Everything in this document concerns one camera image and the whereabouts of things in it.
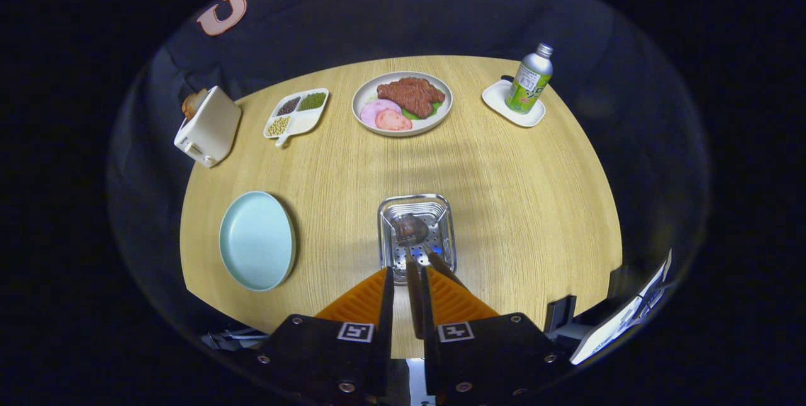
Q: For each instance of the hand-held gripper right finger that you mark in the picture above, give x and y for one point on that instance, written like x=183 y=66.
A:
x=429 y=337

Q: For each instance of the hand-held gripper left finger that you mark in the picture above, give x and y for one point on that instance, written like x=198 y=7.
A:
x=385 y=330

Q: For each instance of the metal mesh basket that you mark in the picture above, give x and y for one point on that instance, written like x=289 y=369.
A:
x=387 y=248

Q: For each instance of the light blue plate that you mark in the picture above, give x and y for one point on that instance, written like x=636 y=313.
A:
x=255 y=242

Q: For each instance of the reddish pink ham slice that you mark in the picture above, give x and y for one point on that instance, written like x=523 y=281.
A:
x=393 y=120

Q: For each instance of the pale pink ham slice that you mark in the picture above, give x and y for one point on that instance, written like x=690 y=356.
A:
x=370 y=111

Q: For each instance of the white divided dish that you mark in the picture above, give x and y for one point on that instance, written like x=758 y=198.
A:
x=305 y=121

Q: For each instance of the green lettuce leaf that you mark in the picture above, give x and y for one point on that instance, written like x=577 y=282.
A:
x=434 y=109

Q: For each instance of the pile of yellow beans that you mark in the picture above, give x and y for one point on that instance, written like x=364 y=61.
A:
x=278 y=126

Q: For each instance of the brown steak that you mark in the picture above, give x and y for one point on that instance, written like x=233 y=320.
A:
x=409 y=94

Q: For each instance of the pile of green beans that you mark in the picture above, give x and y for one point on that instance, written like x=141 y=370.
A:
x=312 y=101

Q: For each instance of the beige round plate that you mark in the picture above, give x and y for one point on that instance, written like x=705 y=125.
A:
x=368 y=88

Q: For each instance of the pile of dark beans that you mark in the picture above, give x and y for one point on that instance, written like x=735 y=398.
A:
x=288 y=106

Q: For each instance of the white square coaster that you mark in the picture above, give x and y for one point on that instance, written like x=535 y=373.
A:
x=497 y=101

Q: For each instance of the white toaster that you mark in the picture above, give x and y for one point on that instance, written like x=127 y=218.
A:
x=211 y=129

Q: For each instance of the green aluminium bottle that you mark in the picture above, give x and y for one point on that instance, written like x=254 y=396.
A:
x=527 y=82

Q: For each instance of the toasted bread slice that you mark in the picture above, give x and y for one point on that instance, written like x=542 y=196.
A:
x=193 y=102

